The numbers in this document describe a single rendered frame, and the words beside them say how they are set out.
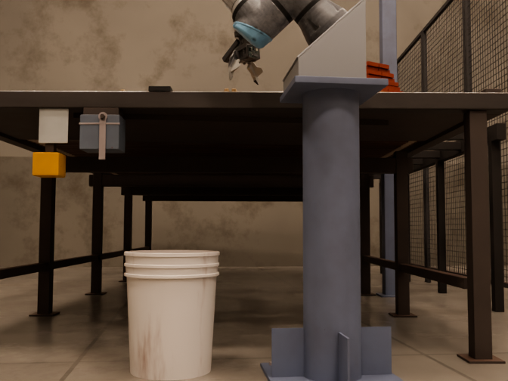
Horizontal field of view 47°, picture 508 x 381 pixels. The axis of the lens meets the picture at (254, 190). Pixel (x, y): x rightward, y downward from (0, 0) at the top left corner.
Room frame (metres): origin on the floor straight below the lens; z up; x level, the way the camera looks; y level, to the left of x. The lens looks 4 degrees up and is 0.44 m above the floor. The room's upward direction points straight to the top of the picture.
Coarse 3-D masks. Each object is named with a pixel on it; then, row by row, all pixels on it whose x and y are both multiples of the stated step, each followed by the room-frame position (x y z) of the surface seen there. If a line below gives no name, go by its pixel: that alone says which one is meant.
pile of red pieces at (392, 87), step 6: (366, 66) 2.90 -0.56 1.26; (372, 66) 2.91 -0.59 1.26; (378, 66) 2.93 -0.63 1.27; (384, 66) 2.95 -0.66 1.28; (372, 72) 2.89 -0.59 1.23; (378, 72) 2.91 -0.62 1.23; (384, 72) 2.96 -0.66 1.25; (378, 78) 2.92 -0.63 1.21; (384, 78) 2.94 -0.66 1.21; (390, 78) 2.97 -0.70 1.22; (390, 84) 2.94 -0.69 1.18; (396, 84) 2.96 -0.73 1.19; (384, 90) 2.91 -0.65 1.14; (390, 90) 2.93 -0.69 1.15; (396, 90) 2.96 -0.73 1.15
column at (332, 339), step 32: (288, 96) 1.79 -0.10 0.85; (320, 96) 1.69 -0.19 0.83; (352, 96) 1.70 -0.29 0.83; (320, 128) 1.69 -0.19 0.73; (352, 128) 1.70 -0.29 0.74; (320, 160) 1.69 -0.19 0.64; (352, 160) 1.70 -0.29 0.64; (320, 192) 1.69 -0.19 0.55; (352, 192) 1.70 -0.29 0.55; (320, 224) 1.69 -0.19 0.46; (352, 224) 1.70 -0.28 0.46; (320, 256) 1.69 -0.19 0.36; (352, 256) 1.70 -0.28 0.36; (320, 288) 1.69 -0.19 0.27; (352, 288) 1.70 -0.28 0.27; (320, 320) 1.69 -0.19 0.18; (352, 320) 1.70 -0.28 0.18; (288, 352) 1.75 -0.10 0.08; (320, 352) 1.69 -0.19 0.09; (352, 352) 1.70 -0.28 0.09; (384, 352) 1.78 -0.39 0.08
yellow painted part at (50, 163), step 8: (48, 144) 2.01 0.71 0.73; (56, 144) 2.04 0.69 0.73; (40, 152) 1.98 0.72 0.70; (48, 152) 1.98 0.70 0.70; (56, 152) 2.04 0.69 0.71; (40, 160) 1.98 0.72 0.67; (48, 160) 1.98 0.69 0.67; (56, 160) 1.98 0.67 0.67; (64, 160) 2.04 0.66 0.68; (40, 168) 1.98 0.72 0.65; (48, 168) 1.98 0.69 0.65; (56, 168) 1.98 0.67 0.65; (64, 168) 2.04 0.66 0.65; (40, 176) 2.01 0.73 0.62; (48, 176) 2.01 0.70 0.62; (56, 176) 2.01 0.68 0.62; (64, 176) 2.05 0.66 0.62
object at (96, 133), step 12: (84, 108) 1.99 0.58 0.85; (96, 108) 1.99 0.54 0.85; (108, 108) 1.99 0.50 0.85; (84, 120) 1.98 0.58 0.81; (96, 120) 1.98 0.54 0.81; (108, 120) 1.98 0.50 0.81; (120, 120) 2.00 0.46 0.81; (84, 132) 1.98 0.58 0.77; (96, 132) 1.98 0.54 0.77; (108, 132) 1.98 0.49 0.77; (120, 132) 2.00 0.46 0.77; (84, 144) 1.98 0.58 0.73; (96, 144) 1.98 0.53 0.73; (108, 144) 1.98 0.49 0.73; (120, 144) 2.00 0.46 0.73
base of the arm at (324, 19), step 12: (312, 0) 1.70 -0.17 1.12; (324, 0) 1.71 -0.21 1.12; (300, 12) 1.72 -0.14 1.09; (312, 12) 1.70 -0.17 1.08; (324, 12) 1.70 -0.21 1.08; (336, 12) 1.70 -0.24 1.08; (300, 24) 1.75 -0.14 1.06; (312, 24) 1.72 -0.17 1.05; (324, 24) 1.69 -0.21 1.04; (312, 36) 1.72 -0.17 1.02
